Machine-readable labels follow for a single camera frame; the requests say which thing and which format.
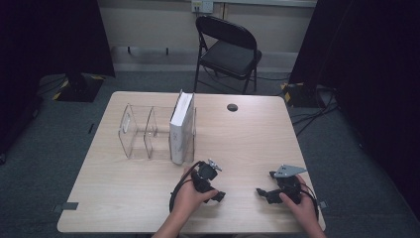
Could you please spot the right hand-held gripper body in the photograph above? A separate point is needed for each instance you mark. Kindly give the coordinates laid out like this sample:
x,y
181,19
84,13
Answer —
x,y
290,185

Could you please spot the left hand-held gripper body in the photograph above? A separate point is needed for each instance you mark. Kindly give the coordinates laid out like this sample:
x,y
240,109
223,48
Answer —
x,y
205,175

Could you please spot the white book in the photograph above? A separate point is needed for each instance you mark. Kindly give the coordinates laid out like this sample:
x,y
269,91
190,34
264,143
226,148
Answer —
x,y
181,132

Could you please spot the clear acrylic book rack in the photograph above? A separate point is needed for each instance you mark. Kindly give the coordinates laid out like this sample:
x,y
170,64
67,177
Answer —
x,y
138,132

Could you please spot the person's right hand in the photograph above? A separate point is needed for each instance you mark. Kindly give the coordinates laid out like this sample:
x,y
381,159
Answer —
x,y
305,208

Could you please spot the person's left hand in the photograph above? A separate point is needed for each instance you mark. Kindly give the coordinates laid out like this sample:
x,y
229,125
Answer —
x,y
186,201

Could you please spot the grey tape strip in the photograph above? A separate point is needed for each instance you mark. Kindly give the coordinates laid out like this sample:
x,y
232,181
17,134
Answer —
x,y
66,207
323,204

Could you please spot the black round table grommet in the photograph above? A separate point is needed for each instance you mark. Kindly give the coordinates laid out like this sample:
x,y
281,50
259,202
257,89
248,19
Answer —
x,y
232,107

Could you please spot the black stand base striped tape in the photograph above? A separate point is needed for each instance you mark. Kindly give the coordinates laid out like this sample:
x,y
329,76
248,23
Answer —
x,y
81,87
298,94

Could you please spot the black folding chair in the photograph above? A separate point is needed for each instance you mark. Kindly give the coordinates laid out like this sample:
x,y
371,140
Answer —
x,y
231,56

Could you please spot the black curtain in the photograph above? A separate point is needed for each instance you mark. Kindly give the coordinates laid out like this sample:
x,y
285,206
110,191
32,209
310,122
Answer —
x,y
49,43
369,66

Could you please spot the white wall socket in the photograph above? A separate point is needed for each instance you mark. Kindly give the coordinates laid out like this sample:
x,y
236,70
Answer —
x,y
202,6

